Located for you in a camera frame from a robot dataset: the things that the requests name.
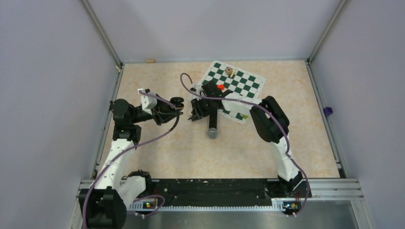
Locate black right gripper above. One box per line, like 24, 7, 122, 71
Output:
191, 96, 214, 122

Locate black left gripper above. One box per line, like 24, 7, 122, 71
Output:
130, 94, 183, 125

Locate black earbud case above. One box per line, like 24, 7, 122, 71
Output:
170, 97, 184, 111

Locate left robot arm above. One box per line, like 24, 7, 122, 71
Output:
78, 94, 184, 229

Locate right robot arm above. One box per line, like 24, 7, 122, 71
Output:
188, 81, 303, 197

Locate red toy brick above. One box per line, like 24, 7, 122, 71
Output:
217, 84, 224, 91

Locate green white chessboard mat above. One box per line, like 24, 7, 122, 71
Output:
189, 61, 266, 124

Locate wooden letter cube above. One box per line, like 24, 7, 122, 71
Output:
225, 67, 233, 76

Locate purple object outside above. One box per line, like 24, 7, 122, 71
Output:
323, 107, 333, 117

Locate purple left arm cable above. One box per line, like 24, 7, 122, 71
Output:
81, 90, 181, 229

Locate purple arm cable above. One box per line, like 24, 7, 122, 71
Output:
81, 90, 181, 229
180, 73, 311, 217

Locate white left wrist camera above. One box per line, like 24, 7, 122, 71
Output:
137, 88, 158, 115

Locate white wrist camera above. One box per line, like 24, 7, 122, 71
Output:
189, 85, 203, 101
137, 88, 158, 115

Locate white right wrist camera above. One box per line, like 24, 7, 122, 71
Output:
189, 85, 203, 101

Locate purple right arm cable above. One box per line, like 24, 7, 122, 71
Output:
180, 73, 311, 217

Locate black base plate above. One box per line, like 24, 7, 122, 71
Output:
139, 178, 312, 207

